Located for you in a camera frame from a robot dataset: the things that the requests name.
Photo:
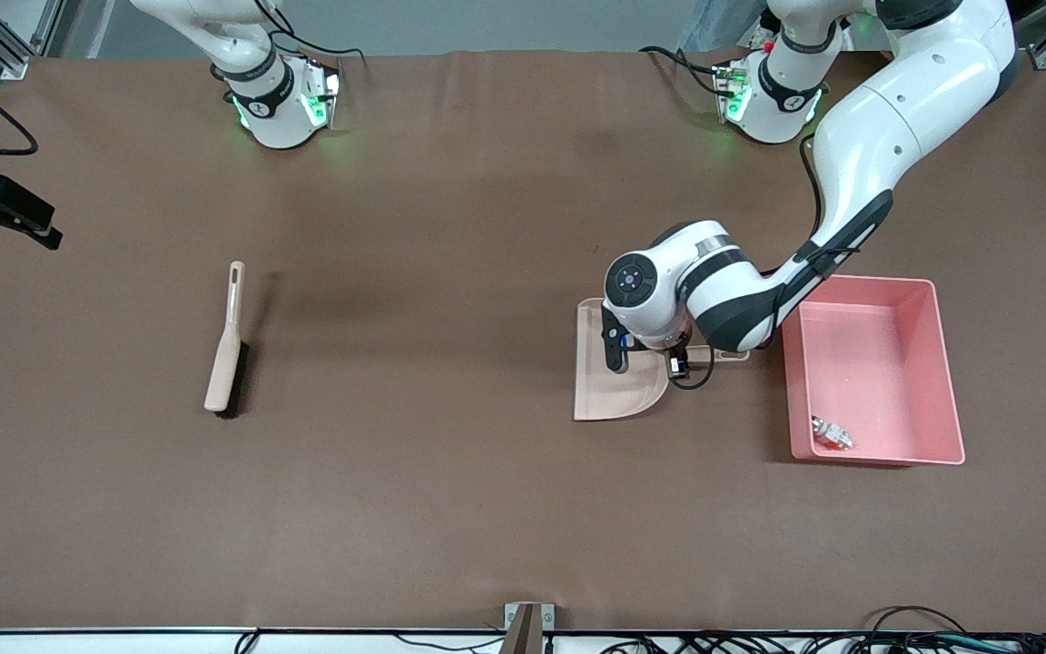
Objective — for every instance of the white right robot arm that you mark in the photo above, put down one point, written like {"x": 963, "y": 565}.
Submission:
{"x": 269, "y": 109}

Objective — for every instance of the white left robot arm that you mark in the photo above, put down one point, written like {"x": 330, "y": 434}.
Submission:
{"x": 895, "y": 118}

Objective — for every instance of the translucent beige plastic dustpan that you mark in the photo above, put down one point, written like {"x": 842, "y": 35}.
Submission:
{"x": 609, "y": 395}

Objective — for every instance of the beige brush with black bristles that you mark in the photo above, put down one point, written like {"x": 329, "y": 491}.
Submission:
{"x": 236, "y": 309}

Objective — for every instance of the grey metal bracket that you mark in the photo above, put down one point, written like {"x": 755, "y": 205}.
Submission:
{"x": 514, "y": 618}

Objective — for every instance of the small grey orange debris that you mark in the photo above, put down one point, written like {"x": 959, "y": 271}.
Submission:
{"x": 821, "y": 427}

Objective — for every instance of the brown-orange cylindrical electronic part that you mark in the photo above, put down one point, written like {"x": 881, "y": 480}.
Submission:
{"x": 841, "y": 441}

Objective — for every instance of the pink plastic bin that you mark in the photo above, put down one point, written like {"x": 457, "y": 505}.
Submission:
{"x": 877, "y": 363}

